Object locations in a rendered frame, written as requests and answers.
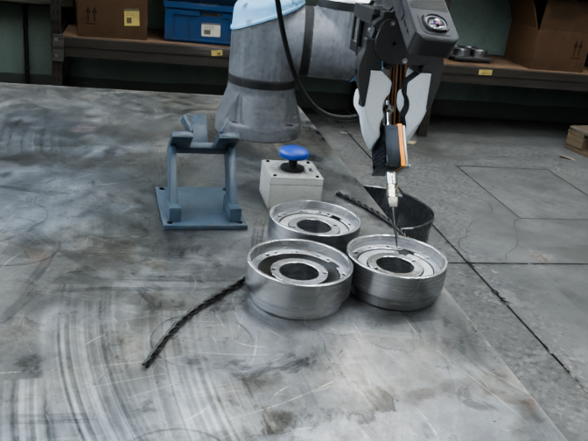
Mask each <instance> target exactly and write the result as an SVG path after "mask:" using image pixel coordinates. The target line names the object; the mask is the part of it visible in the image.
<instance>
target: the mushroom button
mask: <svg viewBox="0 0 588 441"><path fill-rule="evenodd" d="M278 155H279V156H280V157H281V158H285V159H289V162H288V166H289V167H292V168H296V167H297V166H298V161H302V160H306V159H307V158H308V157H309V151H308V150H307V149H305V148H304V147H301V146H297V145H285V146H283V147H281V148H280V150H279V152H278Z"/></svg>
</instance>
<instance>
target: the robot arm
mask: <svg viewBox="0 0 588 441"><path fill-rule="evenodd" d="M280 1H281V7H282V13H283V22H284V27H285V32H286V36H287V40H288V44H289V48H290V54H291V57H292V60H293V64H294V67H295V69H296V71H297V75H299V76H307V77H316V78H325V79H334V80H343V81H348V82H352V81H356V84H357V89H356V90H355V93H354V97H353V105H354V107H355V109H356V110H357V112H358V114H359V117H360V128H361V132H362V135H363V138H364V140H365V142H366V144H367V147H368V148H369V149H370V150H371V151H373V150H374V149H375V146H376V145H377V143H378V141H379V139H380V136H381V135H380V134H381V133H380V124H381V121H382V118H383V109H382V106H383V103H384V101H385V99H386V98H387V97H388V95H389V93H390V89H391V86H392V82H391V80H390V79H389V78H388V76H387V75H386V74H385V73H384V72H383V71H382V69H383V68H385V69H387V70H390V69H391V68H392V67H393V66H394V65H395V64H397V65H407V66H408V70H407V73H406V77H405V78H404V79H403V80H402V89H400V90H399V91H398V94H397V100H396V103H397V108H398V110H399V112H400V119H401V124H402V125H404V126H405V134H406V144H407V142H408V141H409V140H410V139H411V138H412V136H413V135H414V133H415V132H416V130H417V128H418V126H419V125H420V123H421V121H422V120H423V118H424V115H425V113H426V111H427V109H429V108H430V106H431V103H432V101H433V99H434V97H435V94H436V92H437V91H438V88H439V85H440V83H441V80H442V77H443V72H444V59H448V58H449V56H450V54H451V52H452V49H453V47H454V46H455V45H456V43H457V41H458V39H459V35H458V33H457V31H456V28H455V26H454V23H453V21H452V17H451V15H450V12H449V11H448V8H447V5H446V3H445V0H318V2H317V6H308V5H305V0H280ZM230 28H231V29H232V31H231V44H230V56H229V69H228V81H227V88H226V90H225V93H224V95H223V97H222V99H221V102H220V106H219V107H218V110H217V112H216V115H215V124H214V128H215V129H216V130H217V131H218V132H219V131H220V129H221V126H222V124H223V122H224V120H225V118H226V116H228V117H229V119H228V121H227V125H226V127H225V129H224V130H223V132H229V133H240V140H242V141H248V142H255V143H284V142H289V141H293V140H295V139H297V138H299V136H300V129H301V121H300V116H299V112H298V105H297V100H296V96H295V84H296V83H295V81H294V79H293V77H292V74H291V70H290V67H289V64H288V61H287V59H286V55H285V51H284V45H283V41H282V37H281V32H280V29H279V23H278V19H277V9H276V3H275V0H238V1H237V2H236V4H235V5H234V14H233V21H232V24H231V26H230Z"/></svg>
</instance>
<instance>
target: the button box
mask: <svg viewBox="0 0 588 441"><path fill-rule="evenodd" d="M288 162H289V161H281V160H262V169H261V178H260V187H259V191H260V194H261V195H262V199H263V201H264V203H265V206H266V207H267V209H268V210H270V209H271V208H272V207H273V206H274V205H276V204H278V203H281V202H284V201H288V200H319V201H321V195H322V189H323V182H324V179H323V178H322V176H321V175H320V173H319V171H318V170H317V168H316V167H315V166H314V164H313V163H312V162H303V161H297V167H296V168H292V167H289V166H288Z"/></svg>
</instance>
